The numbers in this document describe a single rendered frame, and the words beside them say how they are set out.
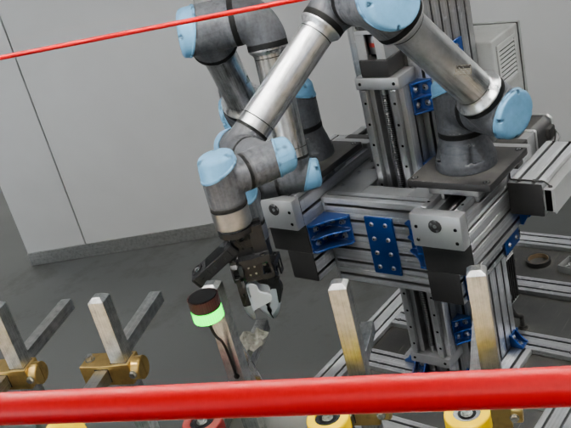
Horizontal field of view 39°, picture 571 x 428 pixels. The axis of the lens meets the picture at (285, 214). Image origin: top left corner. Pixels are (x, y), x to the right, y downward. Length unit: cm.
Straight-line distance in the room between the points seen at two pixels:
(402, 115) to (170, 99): 227
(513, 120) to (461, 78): 17
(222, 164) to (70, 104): 298
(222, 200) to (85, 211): 317
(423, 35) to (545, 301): 153
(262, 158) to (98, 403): 138
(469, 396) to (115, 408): 8
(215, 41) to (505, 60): 91
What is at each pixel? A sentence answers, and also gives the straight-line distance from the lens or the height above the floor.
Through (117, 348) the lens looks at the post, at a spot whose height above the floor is 101.
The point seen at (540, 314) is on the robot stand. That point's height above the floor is 21.
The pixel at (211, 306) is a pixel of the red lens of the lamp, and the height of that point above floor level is 112.
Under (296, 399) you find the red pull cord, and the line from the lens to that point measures 18.
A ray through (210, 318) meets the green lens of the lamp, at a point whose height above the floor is 110.
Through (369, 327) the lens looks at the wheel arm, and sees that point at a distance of 187.
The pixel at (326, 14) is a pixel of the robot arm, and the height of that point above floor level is 152.
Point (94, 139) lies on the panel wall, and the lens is 448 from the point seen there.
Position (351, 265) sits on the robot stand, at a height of 73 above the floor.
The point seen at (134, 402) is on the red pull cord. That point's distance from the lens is 19.
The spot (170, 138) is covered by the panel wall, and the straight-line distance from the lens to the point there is 435.
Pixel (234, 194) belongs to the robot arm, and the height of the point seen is 128.
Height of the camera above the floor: 185
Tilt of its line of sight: 24 degrees down
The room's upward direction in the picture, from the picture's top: 15 degrees counter-clockwise
